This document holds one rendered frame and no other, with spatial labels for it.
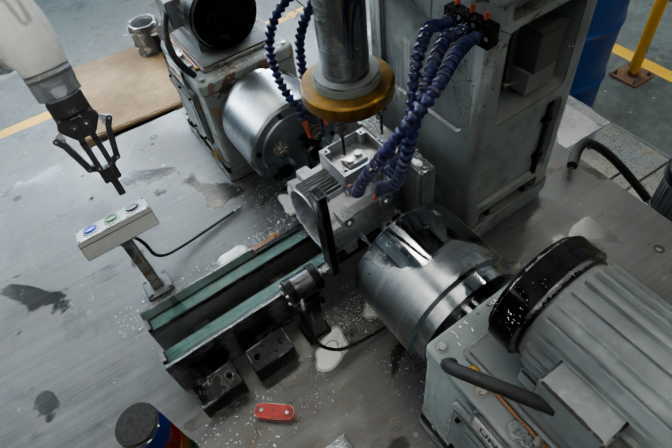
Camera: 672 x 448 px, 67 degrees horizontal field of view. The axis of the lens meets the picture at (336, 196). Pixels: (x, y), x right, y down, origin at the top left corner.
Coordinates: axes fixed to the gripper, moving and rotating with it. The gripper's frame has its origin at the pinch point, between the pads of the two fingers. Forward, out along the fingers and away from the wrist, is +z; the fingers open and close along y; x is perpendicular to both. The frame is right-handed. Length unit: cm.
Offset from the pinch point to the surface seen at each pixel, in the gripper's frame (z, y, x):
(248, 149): 7.6, 30.0, -2.2
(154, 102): 33, 34, 193
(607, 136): 76, 167, 2
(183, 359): 32.7, -6.2, -25.9
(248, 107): -0.7, 35.0, 1.1
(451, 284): 22, 39, -62
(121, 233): 10.7, -4.6, -3.5
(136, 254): 19.1, -4.7, 0.7
